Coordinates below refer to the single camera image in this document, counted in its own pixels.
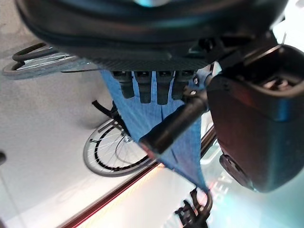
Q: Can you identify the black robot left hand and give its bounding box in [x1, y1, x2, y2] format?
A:
[14, 0, 304, 193]

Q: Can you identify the blue fabric wheelchair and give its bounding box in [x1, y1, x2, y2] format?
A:
[2, 42, 217, 228]

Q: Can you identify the grey spoked wheelchair wheel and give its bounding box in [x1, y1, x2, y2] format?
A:
[2, 42, 95, 78]
[83, 118, 159, 177]

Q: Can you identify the red floor tape strip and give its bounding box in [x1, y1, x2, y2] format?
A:
[58, 163, 166, 228]

